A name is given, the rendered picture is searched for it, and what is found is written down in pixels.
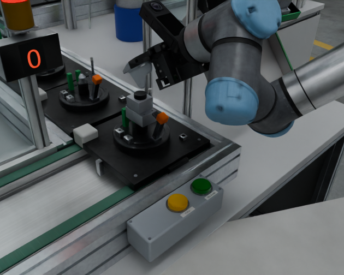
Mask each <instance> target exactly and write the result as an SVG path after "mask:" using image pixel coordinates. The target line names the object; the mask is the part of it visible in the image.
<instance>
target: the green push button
mask: <svg viewBox="0 0 344 275"><path fill-rule="evenodd" d="M192 189H193V191H194V192H196V193H198V194H206V193H208V192H209V191H210V190H211V183H210V182H209V181H208V180H206V179H204V178H198V179H196V180H194V181H193V182H192Z"/></svg>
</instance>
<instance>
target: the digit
mask: <svg viewBox="0 0 344 275"><path fill-rule="evenodd" d="M18 47H19V52H20V56H21V60H22V65H23V69H24V73H25V75H27V74H30V73H33V72H36V71H40V70H43V69H46V68H47V65H46V59H45V53H44V48H43V42H42V40H38V41H34V42H31V43H27V44H23V45H19V46H18Z"/></svg>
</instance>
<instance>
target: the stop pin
mask: <svg viewBox="0 0 344 275"><path fill-rule="evenodd" d="M96 167H97V174H98V175H99V176H102V175H104V166H103V161H102V160H101V159H97V160H96Z"/></svg>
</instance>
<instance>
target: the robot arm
mask: <svg viewBox="0 0 344 275"><path fill-rule="evenodd" d="M139 15H140V16H141V18H142V19H143V20H144V21H145V22H146V23H147V24H148V25H149V26H150V27H151V28H152V29H153V30H154V31H155V32H156V33H157V34H158V35H159V37H160V38H161V39H162V40H163V41H164V42H161V43H159V44H156V45H154V46H153V47H151V48H149V49H147V51H146V52H144V53H142V54H140V55H138V56H136V57H135V58H133V59H132V60H130V61H129V62H128V63H127V64H126V66H125V68H124V70H123V73H124V74H125V73H130V75H131V76H132V78H133V79H134V81H135V82H136V84H137V85H138V87H140V88H144V87H145V86H146V75H147V74H149V73H150V72H152V63H153V65H154V67H155V70H156V71H155V72H156V74H157V76H158V79H156V83H157V85H158V87H159V90H162V89H165V88H167V87H170V86H172V85H175V84H177V83H179V82H182V81H184V80H187V79H189V78H192V77H194V76H197V75H199V74H202V73H204V72H206V71H209V74H208V79H207V85H206V88H205V97H206V101H205V113H206V115H207V117H208V118H209V119H210V120H212V121H214V122H218V123H220V124H225V125H246V124H247V125H248V126H249V127H250V128H251V129H252V130H254V131H255V132H257V133H259V134H262V135H264V136H267V137H270V138H276V137H279V136H282V135H284V134H286V133H287V132H288V131H289V130H290V129H291V127H292V126H293V124H294V121H295V119H297V118H300V117H301V116H303V115H305V114H307V113H309V112H311V111H314V110H316V109H318V108H320V107H322V106H324V105H326V104H328V103H330V102H332V101H334V100H336V99H338V98H340V97H342V96H344V42H343V43H341V44H339V45H338V46H336V47H334V48H332V49H330V50H329V51H327V52H325V53H323V54H321V55H319V56H318V57H316V58H314V59H312V60H310V61H309V62H307V63H305V64H303V65H301V66H300V67H298V68H296V69H294V70H292V71H290V72H289V73H287V74H285V75H284V76H282V77H280V78H279V79H277V80H275V81H273V82H271V83H269V82H268V81H267V80H266V79H265V78H264V77H263V76H262V75H261V74H260V66H261V57H262V48H263V40H264V39H267V38H269V37H270V36H271V35H273V34H274V33H276V32H277V30H278V28H279V27H280V25H281V20H282V15H281V8H280V5H279V3H278V1H277V0H227V1H225V2H223V3H222V4H220V5H218V6H217V7H215V8H213V9H212V10H210V11H208V12H207V13H205V14H203V15H202V16H200V17H198V18H196V19H195V20H193V21H191V22H190V23H189V24H188V25H187V26H186V27H185V26H184V25H183V24H182V23H181V22H180V21H179V20H178V19H177V18H176V17H175V16H174V15H173V14H172V13H171V12H170V11H169V10H168V9H167V8H166V7H165V6H164V5H163V4H162V3H161V2H160V1H159V0H154V1H149V2H145V3H142V6H141V8H140V11H139ZM143 64H146V65H144V66H142V67H141V65H143ZM202 64H204V65H203V66H202ZM161 81H162V82H163V81H164V84H165V85H167V84H169V85H167V86H165V87H163V85H162V83H161Z"/></svg>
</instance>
